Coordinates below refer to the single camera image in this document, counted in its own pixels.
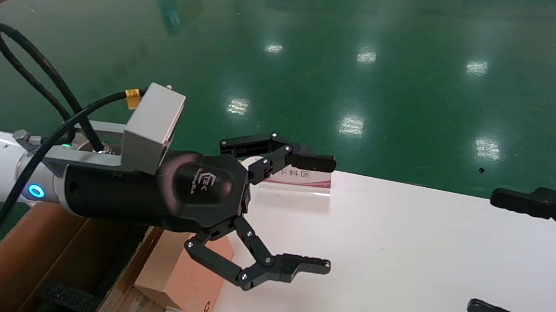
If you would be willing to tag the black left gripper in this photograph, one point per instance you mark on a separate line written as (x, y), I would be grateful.
(194, 189)

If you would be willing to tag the small cardboard box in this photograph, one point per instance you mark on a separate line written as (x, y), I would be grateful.
(178, 280)

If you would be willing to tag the large cardboard box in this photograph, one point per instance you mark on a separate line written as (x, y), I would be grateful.
(21, 256)

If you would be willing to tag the acrylic sign with red print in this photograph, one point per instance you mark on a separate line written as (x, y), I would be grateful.
(305, 179)

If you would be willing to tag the black foam padding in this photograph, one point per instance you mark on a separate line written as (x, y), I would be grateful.
(66, 300)

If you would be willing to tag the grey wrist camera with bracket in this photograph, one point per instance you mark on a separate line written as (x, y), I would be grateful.
(154, 119)

